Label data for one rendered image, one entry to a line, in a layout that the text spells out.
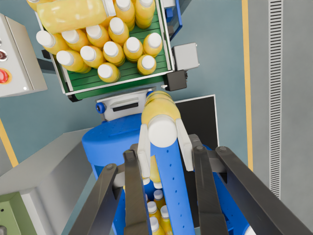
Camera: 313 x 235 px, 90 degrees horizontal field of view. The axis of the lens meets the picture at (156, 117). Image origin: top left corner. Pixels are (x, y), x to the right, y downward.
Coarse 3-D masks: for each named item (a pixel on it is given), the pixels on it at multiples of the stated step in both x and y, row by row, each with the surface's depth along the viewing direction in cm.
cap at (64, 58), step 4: (60, 52) 45; (64, 52) 45; (56, 56) 45; (60, 56) 45; (64, 56) 45; (68, 56) 45; (60, 60) 45; (64, 60) 45; (68, 60) 45; (72, 60) 47; (64, 64) 45; (68, 64) 46
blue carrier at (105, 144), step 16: (96, 128) 52; (112, 128) 47; (128, 128) 44; (96, 144) 38; (112, 144) 36; (128, 144) 36; (176, 144) 47; (96, 160) 39; (112, 160) 38; (160, 160) 40; (176, 160) 45; (96, 176) 50; (160, 176) 41; (176, 176) 45; (176, 192) 45; (176, 208) 45; (112, 224) 54; (176, 224) 45; (192, 224) 55
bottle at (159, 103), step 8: (152, 96) 30; (160, 96) 28; (168, 96) 31; (144, 104) 30; (152, 104) 24; (160, 104) 23; (168, 104) 24; (144, 112) 24; (152, 112) 23; (160, 112) 22; (168, 112) 22; (176, 112) 24; (144, 120) 23; (152, 120) 22
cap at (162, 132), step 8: (160, 120) 20; (168, 120) 20; (152, 128) 20; (160, 128) 20; (168, 128) 20; (176, 128) 20; (152, 136) 20; (160, 136) 20; (168, 136) 20; (176, 136) 20; (160, 144) 21; (168, 144) 21
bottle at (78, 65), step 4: (68, 52) 47; (72, 52) 48; (76, 52) 50; (72, 56) 47; (76, 56) 48; (80, 56) 50; (76, 60) 48; (80, 60) 50; (72, 64) 48; (76, 64) 49; (80, 64) 50; (84, 64) 54; (68, 68) 49; (72, 68) 49; (76, 68) 50; (80, 68) 52; (84, 68) 55; (88, 68) 60; (80, 72) 57; (84, 72) 60
